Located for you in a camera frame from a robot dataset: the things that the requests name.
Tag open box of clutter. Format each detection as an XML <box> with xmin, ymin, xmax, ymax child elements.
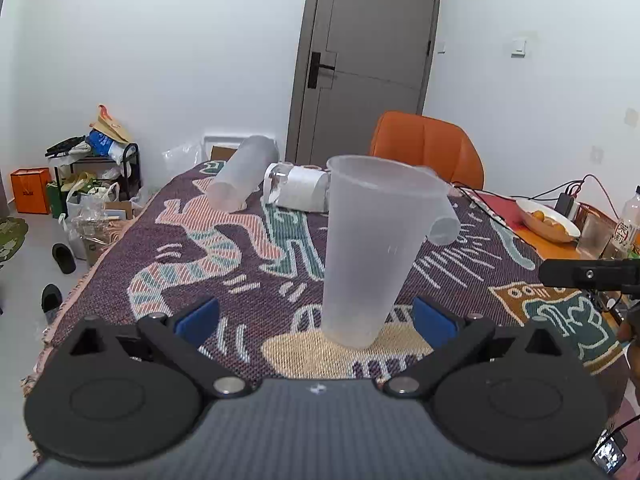
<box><xmin>59</xmin><ymin>180</ymin><xmax>147</xmax><ymax>268</ymax></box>

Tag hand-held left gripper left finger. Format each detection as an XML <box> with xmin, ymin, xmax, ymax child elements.
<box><xmin>69</xmin><ymin>297</ymin><xmax>249</xmax><ymax>400</ymax></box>

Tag orange box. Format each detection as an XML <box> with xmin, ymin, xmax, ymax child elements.
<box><xmin>10</xmin><ymin>167</ymin><xmax>53</xmax><ymax>215</ymax></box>

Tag small translucent plastic cup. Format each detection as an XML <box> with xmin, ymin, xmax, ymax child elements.
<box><xmin>410</xmin><ymin>164</ymin><xmax>463</xmax><ymax>246</ymax></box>

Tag black door handle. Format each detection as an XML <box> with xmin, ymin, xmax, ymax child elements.
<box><xmin>308</xmin><ymin>51</ymin><xmax>337</xmax><ymax>90</ymax></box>

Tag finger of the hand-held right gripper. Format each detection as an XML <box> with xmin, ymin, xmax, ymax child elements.
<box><xmin>538</xmin><ymin>258</ymin><xmax>640</xmax><ymax>292</ymax></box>

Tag black cable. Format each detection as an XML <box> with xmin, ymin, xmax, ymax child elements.
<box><xmin>452</xmin><ymin>179</ymin><xmax>586</xmax><ymax>241</ymax></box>

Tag blue plastic bag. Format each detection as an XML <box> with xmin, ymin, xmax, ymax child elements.
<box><xmin>88</xmin><ymin>129</ymin><xmax>123</xmax><ymax>157</ymax></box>

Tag white bowl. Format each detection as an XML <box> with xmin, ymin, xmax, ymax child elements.
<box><xmin>514</xmin><ymin>197</ymin><xmax>582</xmax><ymax>244</ymax></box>

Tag clear drinking glass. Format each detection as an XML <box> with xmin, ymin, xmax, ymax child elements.
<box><xmin>575</xmin><ymin>212</ymin><xmax>614</xmax><ymax>257</ymax></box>

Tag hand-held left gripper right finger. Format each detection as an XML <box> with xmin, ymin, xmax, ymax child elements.
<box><xmin>384</xmin><ymin>297</ymin><xmax>568</xmax><ymax>398</ymax></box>

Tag brown paper bag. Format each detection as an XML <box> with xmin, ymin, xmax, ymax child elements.
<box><xmin>89</xmin><ymin>104</ymin><xmax>135</xmax><ymax>144</ymax></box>

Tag black shoe rack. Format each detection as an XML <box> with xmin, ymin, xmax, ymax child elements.
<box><xmin>47</xmin><ymin>142</ymin><xmax>142</xmax><ymax>202</ymax></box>

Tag plastic drink bottle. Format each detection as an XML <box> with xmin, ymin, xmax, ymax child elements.
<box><xmin>607</xmin><ymin>185</ymin><xmax>640</xmax><ymax>260</ymax></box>

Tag grey door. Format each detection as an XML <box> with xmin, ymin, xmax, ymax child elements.
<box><xmin>285</xmin><ymin>0</ymin><xmax>445</xmax><ymax>166</ymax></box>

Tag red cable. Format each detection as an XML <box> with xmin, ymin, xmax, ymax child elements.
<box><xmin>567</xmin><ymin>174</ymin><xmax>628</xmax><ymax>213</ymax></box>

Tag printed blanket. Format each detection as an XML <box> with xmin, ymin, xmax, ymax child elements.
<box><xmin>21</xmin><ymin>159</ymin><xmax>632</xmax><ymax>413</ymax></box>

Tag small lit screen device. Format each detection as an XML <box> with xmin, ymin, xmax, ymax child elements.
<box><xmin>591</xmin><ymin>432</ymin><xmax>629</xmax><ymax>477</ymax></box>

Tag oranges in bowl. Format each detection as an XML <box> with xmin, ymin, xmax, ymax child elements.
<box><xmin>531</xmin><ymin>210</ymin><xmax>568</xmax><ymax>236</ymax></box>

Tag orange chair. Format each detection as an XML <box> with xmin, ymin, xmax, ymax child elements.
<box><xmin>369</xmin><ymin>110</ymin><xmax>485</xmax><ymax>191</ymax></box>

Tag clear plastic bag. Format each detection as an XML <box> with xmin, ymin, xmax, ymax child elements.
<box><xmin>161</xmin><ymin>142</ymin><xmax>207</xmax><ymax>182</ymax></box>

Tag tall translucent plastic cup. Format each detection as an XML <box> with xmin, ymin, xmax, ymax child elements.
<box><xmin>206</xmin><ymin>135</ymin><xmax>279</xmax><ymax>214</ymax></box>

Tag red folder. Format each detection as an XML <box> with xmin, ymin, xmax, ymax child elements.
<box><xmin>474</xmin><ymin>192</ymin><xmax>527</xmax><ymax>233</ymax></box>

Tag black slipper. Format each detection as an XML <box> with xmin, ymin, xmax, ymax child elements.
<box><xmin>52</xmin><ymin>243</ymin><xmax>77</xmax><ymax>275</ymax></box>
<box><xmin>40</xmin><ymin>283</ymin><xmax>64</xmax><ymax>322</ymax></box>

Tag green floor mat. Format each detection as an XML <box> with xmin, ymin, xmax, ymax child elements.
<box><xmin>0</xmin><ymin>215</ymin><xmax>29</xmax><ymax>269</ymax></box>

